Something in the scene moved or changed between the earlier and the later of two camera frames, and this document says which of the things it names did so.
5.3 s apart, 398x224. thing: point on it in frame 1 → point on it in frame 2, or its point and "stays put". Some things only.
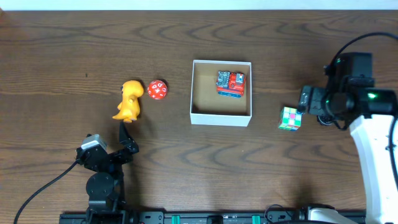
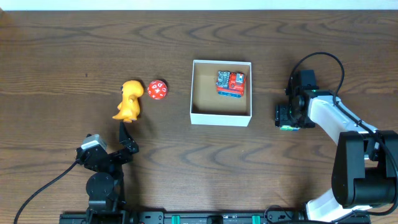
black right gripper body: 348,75 → 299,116
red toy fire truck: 230,84 stays put
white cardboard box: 206,107 stays put
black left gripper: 117,152 stays put
